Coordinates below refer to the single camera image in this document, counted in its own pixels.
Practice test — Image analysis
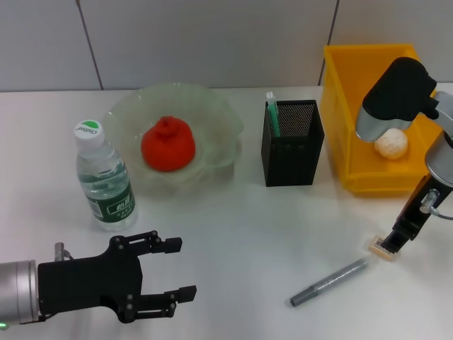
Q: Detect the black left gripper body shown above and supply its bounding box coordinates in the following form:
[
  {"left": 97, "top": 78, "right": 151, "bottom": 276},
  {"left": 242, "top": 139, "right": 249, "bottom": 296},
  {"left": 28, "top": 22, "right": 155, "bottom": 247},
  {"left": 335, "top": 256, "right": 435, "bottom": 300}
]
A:
[{"left": 37, "top": 235, "right": 145, "bottom": 324}]

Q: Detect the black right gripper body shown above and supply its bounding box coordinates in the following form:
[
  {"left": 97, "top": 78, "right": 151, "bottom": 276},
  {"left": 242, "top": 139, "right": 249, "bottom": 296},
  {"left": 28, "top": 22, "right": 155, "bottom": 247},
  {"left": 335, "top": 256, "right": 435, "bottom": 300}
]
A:
[{"left": 394, "top": 174, "right": 446, "bottom": 228}]

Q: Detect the beige eraser with barcode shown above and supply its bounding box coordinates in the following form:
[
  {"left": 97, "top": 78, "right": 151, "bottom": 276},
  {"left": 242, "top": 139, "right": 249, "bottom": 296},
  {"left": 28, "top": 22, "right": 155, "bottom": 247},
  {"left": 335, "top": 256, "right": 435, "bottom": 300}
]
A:
[{"left": 367, "top": 232, "right": 400, "bottom": 263}]

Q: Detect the white paper ball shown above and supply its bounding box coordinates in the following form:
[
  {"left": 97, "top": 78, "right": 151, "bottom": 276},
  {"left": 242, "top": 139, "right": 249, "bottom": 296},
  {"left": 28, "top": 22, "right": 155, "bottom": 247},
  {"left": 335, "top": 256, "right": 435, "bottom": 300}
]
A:
[{"left": 373, "top": 127, "right": 409, "bottom": 162}]

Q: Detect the water bottle with green label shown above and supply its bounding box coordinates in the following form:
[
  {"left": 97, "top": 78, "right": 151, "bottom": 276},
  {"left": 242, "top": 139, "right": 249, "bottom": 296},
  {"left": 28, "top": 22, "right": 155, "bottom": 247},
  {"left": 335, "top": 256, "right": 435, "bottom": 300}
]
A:
[{"left": 72, "top": 118, "right": 139, "bottom": 234}]

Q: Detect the orange fruit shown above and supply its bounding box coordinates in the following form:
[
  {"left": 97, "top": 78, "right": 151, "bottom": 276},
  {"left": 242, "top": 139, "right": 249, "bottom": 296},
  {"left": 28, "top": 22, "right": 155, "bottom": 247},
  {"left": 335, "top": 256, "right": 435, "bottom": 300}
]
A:
[{"left": 140, "top": 115, "right": 197, "bottom": 174}]

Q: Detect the green utility knife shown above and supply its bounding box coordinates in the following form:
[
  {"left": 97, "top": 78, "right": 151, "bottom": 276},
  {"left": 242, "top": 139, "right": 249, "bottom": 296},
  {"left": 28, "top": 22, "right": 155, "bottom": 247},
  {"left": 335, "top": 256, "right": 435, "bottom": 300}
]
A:
[{"left": 265, "top": 90, "right": 283, "bottom": 140}]

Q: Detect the grey marker pen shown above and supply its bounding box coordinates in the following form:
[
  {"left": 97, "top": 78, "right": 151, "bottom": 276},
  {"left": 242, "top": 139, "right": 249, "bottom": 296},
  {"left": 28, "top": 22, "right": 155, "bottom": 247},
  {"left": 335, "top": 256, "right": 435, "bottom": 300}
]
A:
[{"left": 289, "top": 257, "right": 372, "bottom": 308}]

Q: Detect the black mesh pen holder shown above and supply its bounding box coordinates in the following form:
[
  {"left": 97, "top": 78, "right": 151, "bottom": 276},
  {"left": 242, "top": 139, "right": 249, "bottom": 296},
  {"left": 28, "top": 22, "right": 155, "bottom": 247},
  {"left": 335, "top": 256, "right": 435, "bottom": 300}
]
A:
[{"left": 260, "top": 98, "right": 326, "bottom": 188}]

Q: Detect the clear glass fruit plate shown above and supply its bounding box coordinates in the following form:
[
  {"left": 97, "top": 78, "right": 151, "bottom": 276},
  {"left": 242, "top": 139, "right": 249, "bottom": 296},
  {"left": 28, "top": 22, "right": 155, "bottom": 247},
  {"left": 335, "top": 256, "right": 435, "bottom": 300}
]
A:
[{"left": 101, "top": 81, "right": 246, "bottom": 198}]

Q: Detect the yellow plastic storage bin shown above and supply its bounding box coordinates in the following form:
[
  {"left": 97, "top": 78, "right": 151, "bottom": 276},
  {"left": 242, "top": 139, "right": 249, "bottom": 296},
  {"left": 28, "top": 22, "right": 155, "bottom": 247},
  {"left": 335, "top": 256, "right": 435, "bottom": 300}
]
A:
[{"left": 321, "top": 42, "right": 453, "bottom": 198}]

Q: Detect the right gripper cable with plugs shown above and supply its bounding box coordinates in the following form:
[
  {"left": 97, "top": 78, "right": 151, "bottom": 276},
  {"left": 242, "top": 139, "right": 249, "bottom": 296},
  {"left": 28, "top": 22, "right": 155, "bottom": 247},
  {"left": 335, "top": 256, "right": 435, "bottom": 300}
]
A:
[{"left": 420, "top": 188, "right": 453, "bottom": 221}]

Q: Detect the gripper cable with plugs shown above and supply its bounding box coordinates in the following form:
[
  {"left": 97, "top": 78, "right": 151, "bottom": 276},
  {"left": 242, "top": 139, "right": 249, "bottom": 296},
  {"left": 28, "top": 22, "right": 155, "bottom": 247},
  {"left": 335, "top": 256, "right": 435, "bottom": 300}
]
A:
[
  {"left": 52, "top": 242, "right": 76, "bottom": 262},
  {"left": 420, "top": 188, "right": 453, "bottom": 221}
]

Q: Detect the left gripper cable with plugs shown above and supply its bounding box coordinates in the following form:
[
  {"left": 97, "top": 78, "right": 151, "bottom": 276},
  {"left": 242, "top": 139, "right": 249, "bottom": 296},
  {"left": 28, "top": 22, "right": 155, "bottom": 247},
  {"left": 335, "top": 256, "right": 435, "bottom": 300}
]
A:
[{"left": 52, "top": 242, "right": 76, "bottom": 262}]

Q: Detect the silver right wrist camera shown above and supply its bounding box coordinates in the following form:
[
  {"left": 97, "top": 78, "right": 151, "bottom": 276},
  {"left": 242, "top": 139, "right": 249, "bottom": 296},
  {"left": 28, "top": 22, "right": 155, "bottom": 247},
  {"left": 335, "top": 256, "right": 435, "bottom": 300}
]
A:
[{"left": 354, "top": 55, "right": 440, "bottom": 144}]

